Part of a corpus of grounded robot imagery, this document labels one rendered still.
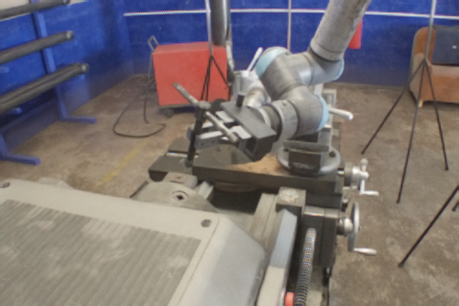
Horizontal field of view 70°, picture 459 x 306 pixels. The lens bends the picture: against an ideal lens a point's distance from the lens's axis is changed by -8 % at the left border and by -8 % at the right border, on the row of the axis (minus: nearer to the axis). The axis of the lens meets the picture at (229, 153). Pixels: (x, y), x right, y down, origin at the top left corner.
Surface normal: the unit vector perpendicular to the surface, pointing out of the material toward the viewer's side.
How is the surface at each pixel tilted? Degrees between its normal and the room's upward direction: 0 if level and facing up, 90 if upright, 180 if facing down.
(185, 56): 90
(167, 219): 0
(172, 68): 90
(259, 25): 90
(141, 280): 0
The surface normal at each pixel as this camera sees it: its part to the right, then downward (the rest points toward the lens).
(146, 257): -0.05, -0.87
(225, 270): 0.64, -0.55
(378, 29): -0.29, 0.48
